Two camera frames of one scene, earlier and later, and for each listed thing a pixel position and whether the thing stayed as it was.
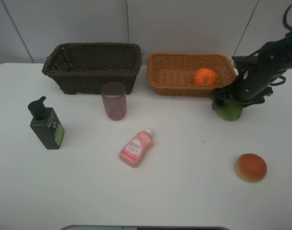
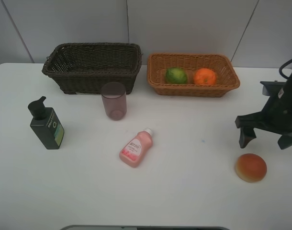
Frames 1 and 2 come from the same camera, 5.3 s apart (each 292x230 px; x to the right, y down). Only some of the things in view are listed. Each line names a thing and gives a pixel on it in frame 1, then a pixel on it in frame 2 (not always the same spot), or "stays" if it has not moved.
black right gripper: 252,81 to 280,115
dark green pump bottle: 46,124 stays
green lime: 230,110 to 176,75
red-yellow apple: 250,167 stays
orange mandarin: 205,76 stays
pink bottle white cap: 132,153 stays
